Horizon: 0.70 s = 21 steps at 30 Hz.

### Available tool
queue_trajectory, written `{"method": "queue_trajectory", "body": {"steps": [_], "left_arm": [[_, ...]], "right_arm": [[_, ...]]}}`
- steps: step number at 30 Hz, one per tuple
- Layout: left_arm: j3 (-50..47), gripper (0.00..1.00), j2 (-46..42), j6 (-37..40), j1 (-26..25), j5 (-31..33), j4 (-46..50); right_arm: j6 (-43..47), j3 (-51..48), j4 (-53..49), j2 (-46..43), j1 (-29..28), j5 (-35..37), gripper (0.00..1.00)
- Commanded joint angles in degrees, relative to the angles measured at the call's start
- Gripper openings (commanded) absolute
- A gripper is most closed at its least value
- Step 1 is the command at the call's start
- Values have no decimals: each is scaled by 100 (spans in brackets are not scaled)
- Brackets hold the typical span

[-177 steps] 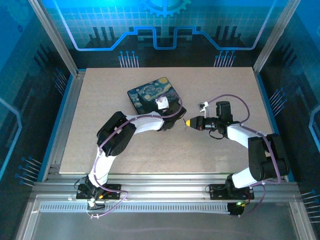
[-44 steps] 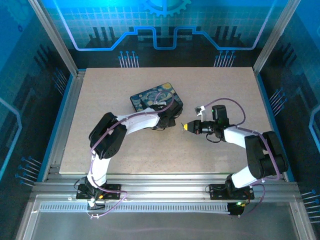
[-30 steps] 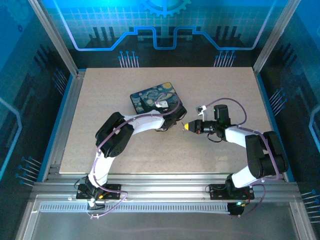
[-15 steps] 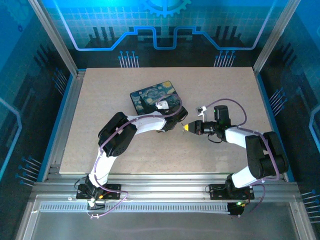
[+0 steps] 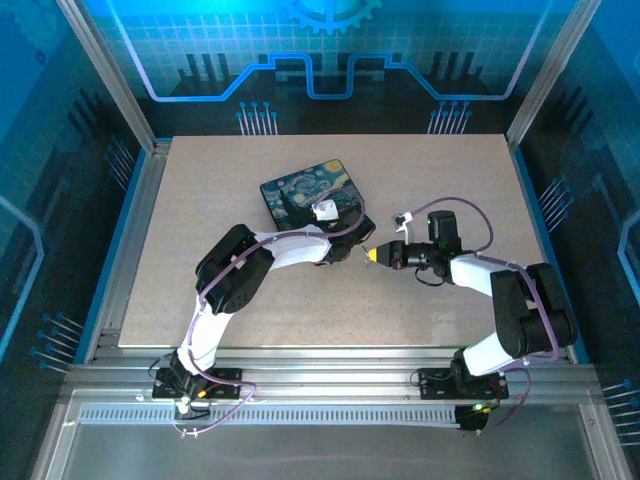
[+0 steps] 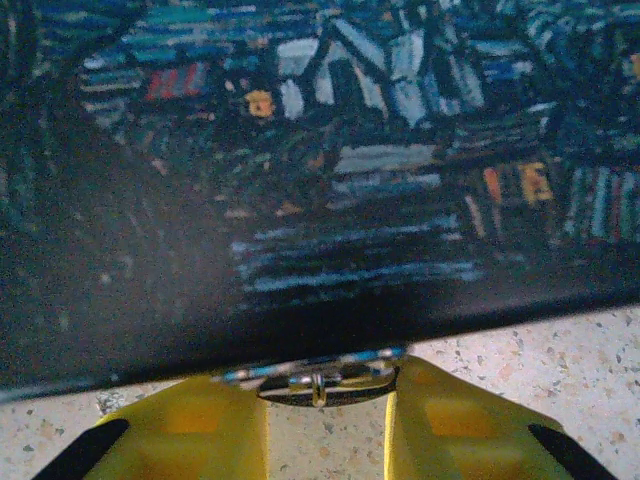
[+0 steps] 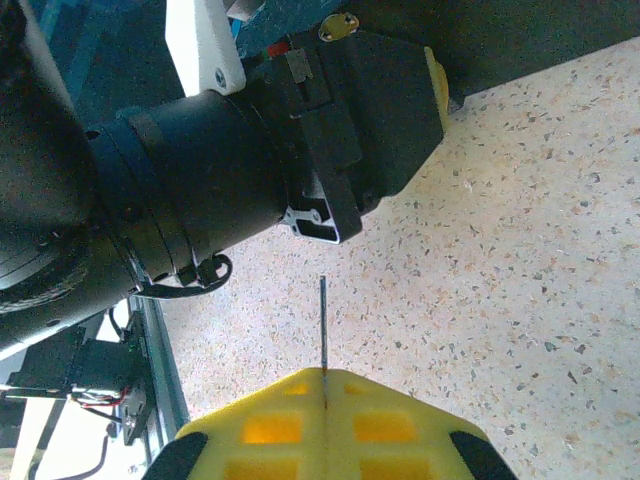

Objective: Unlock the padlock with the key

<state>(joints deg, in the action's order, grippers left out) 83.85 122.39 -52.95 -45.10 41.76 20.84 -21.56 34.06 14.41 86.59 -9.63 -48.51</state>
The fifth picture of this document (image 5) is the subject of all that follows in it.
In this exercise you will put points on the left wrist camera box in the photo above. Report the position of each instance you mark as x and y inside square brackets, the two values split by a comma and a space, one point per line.
[325, 210]

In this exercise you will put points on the white connector plug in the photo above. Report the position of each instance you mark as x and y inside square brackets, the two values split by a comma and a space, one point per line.
[182, 406]

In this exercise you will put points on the aluminium front frame rail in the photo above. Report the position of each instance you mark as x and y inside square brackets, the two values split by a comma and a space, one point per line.
[325, 372]

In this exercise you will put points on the black controller box with LEDs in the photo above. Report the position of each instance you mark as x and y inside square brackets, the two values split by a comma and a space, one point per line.
[472, 417]

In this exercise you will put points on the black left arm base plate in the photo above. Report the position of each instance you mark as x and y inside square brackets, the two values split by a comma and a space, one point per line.
[225, 385]

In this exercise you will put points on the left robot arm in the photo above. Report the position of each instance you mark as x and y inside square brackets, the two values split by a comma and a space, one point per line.
[240, 285]

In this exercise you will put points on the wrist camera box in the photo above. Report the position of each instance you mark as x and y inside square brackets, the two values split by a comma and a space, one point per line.
[404, 224]
[325, 210]

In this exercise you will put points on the aluminium left side rail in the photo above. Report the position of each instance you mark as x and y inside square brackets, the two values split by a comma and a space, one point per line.
[135, 235]

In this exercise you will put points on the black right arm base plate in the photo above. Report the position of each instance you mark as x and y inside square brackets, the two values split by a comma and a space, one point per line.
[435, 385]

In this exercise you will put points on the aluminium right frame post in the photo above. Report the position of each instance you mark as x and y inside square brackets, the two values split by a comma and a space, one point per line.
[550, 75]

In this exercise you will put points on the black box starry night lid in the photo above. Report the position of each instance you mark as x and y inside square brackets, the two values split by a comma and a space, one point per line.
[295, 195]

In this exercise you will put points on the aluminium frame post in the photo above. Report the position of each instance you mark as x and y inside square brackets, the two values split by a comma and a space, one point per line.
[107, 75]
[550, 75]

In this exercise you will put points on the aluminium left frame post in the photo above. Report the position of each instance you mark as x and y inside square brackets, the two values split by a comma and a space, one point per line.
[107, 75]

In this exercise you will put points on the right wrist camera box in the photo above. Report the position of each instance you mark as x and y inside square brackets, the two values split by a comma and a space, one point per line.
[404, 224]

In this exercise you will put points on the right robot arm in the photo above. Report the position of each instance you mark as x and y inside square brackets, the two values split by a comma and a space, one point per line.
[520, 305]

